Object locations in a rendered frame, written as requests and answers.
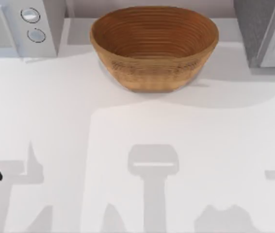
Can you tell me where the brown woven basket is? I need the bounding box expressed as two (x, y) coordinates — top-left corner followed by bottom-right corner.
(90, 5), (219, 93)

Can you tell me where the round microwave knob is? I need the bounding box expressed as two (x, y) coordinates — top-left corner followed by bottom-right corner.
(27, 27), (47, 43)
(20, 7), (41, 24)

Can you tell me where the pale microwave oven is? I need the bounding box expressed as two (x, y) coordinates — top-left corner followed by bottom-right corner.
(0, 0), (67, 58)

